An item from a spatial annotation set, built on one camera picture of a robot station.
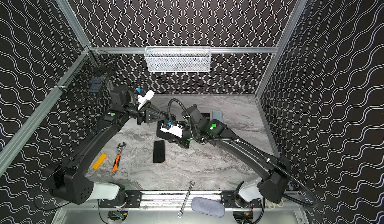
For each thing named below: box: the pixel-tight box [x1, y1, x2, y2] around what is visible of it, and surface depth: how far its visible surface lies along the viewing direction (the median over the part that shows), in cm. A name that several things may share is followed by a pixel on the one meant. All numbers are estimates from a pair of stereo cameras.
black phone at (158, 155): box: [153, 140, 165, 164], surface depth 93 cm
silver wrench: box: [177, 180, 196, 219], surface depth 74 cm
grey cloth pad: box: [191, 196, 226, 218], surface depth 72 cm
